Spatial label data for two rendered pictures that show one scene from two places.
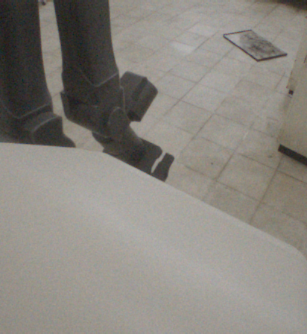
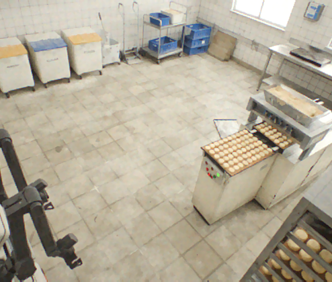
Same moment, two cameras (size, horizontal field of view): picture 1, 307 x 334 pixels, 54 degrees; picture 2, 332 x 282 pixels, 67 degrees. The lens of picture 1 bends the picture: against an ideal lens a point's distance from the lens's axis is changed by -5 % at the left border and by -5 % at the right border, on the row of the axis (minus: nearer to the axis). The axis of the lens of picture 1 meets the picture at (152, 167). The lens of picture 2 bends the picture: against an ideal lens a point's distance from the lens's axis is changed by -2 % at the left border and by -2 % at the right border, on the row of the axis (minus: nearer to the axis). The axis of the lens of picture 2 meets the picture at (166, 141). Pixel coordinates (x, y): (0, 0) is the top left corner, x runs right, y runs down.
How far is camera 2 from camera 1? 1.34 m
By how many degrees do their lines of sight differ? 12
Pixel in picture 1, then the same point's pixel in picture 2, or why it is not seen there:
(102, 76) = (19, 184)
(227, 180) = (152, 213)
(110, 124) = not seen: hidden behind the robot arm
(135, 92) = (37, 185)
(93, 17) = (16, 174)
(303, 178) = (197, 228)
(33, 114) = not seen: outside the picture
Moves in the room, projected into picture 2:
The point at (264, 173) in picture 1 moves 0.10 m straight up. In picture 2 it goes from (176, 217) to (177, 212)
